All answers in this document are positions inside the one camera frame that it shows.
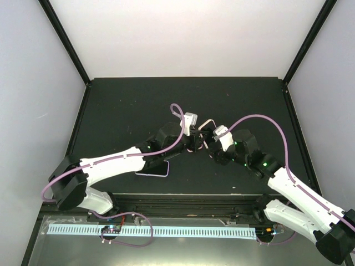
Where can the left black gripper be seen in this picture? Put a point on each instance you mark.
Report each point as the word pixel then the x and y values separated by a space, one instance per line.
pixel 196 137

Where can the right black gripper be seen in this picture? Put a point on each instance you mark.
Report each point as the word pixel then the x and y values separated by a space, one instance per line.
pixel 218 156

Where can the phone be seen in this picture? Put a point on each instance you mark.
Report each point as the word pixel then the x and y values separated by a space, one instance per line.
pixel 207 128
pixel 161 170

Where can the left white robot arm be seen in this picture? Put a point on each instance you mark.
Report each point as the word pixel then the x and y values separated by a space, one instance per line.
pixel 72 180

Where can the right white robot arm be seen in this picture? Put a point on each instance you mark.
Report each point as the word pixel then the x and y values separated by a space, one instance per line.
pixel 326 225

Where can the phone in lilac case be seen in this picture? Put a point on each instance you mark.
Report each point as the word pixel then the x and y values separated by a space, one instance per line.
pixel 161 170

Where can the black table mat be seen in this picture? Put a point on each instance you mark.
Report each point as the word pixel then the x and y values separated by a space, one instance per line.
pixel 118 113

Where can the right small circuit board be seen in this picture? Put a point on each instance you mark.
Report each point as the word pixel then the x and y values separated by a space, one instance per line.
pixel 269 231

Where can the small circuit board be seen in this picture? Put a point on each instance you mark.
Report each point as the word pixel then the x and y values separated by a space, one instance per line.
pixel 115 229
pixel 269 231

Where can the left small circuit board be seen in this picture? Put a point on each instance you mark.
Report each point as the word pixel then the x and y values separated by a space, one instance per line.
pixel 115 229

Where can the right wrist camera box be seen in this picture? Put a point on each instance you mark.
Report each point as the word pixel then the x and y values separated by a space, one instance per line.
pixel 222 136

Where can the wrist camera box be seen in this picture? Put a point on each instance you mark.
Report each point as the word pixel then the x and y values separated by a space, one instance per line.
pixel 188 123
pixel 222 136

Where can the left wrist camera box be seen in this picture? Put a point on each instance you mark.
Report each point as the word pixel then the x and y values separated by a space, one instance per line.
pixel 188 123

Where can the light blue slotted cable duct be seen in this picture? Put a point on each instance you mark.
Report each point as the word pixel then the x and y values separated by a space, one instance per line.
pixel 155 231

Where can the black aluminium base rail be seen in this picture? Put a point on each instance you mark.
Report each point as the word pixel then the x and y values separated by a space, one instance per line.
pixel 241 209

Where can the left black frame post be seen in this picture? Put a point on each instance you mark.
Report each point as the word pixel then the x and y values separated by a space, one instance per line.
pixel 61 33

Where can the black frame post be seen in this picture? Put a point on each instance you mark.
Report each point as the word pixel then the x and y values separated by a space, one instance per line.
pixel 61 33
pixel 313 32

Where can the right black frame post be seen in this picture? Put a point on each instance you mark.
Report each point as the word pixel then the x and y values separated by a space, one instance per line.
pixel 313 32

